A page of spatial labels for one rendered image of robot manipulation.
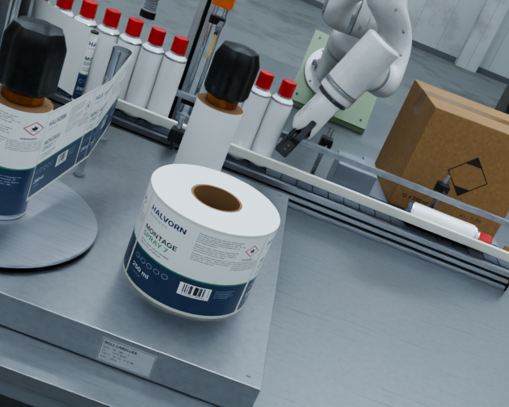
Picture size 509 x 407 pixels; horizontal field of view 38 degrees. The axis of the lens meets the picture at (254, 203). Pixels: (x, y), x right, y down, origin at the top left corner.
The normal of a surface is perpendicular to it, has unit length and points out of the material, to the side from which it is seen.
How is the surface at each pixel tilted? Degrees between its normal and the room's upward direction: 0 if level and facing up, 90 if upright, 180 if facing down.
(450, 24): 90
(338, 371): 0
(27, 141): 90
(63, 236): 0
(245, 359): 0
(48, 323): 90
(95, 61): 90
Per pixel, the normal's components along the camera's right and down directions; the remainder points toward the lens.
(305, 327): 0.35, -0.84
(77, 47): -0.53, 0.17
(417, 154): 0.01, 0.43
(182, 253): -0.25, 0.32
